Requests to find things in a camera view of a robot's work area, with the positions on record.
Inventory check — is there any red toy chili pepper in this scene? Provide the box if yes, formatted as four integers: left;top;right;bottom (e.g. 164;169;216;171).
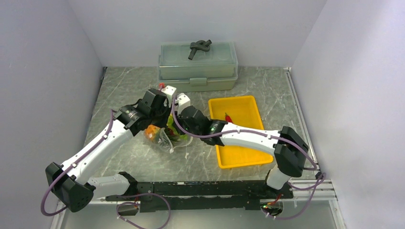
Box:
224;113;233;123

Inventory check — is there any clear zip top bag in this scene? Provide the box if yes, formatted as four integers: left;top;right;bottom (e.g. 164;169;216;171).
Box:
148;127;193;153

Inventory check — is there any yellow plastic tray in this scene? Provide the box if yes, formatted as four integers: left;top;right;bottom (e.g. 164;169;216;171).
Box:
208;95;273;169

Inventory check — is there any green toy grape bunch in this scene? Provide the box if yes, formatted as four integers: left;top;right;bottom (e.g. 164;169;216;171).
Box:
165;115;188;142

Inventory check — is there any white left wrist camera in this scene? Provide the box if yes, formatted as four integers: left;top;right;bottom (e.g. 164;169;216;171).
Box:
159;83;177;104

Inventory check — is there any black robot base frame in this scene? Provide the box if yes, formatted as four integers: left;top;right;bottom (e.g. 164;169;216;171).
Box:
106;180;293;213

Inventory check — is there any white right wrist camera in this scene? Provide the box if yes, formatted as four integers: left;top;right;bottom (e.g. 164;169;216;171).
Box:
175;93;191;113

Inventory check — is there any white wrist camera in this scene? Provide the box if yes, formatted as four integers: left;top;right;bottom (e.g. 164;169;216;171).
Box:
159;83;177;104
175;93;191;113

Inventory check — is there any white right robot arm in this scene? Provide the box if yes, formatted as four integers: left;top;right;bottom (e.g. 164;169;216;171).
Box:
172;106;309;198

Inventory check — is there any orange toy pineapple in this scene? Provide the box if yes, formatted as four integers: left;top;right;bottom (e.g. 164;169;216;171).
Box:
144;125;160;143

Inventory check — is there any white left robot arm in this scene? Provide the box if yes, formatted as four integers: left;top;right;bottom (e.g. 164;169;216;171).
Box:
41;86;176;216

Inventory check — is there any green translucent storage box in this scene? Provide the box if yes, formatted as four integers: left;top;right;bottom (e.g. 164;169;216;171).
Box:
158;42;238;92

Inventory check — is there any dark knotted rubber tube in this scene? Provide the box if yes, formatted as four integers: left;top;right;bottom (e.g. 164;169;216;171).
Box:
188;40;212;60

